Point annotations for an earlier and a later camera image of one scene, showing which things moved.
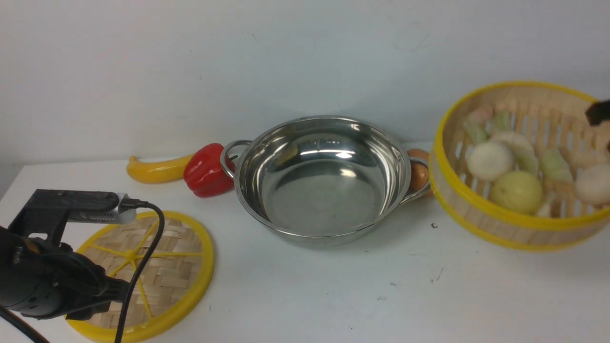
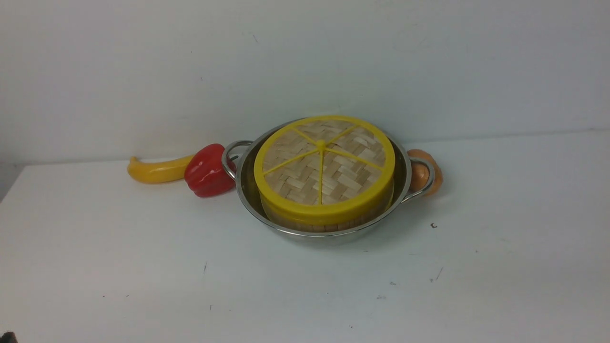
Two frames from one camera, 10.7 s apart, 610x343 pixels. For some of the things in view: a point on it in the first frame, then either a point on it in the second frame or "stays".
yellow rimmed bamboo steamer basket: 519,165 → 332,227
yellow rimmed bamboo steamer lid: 174,290 → 325,169
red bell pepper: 203,172 stays
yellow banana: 168,171 stays
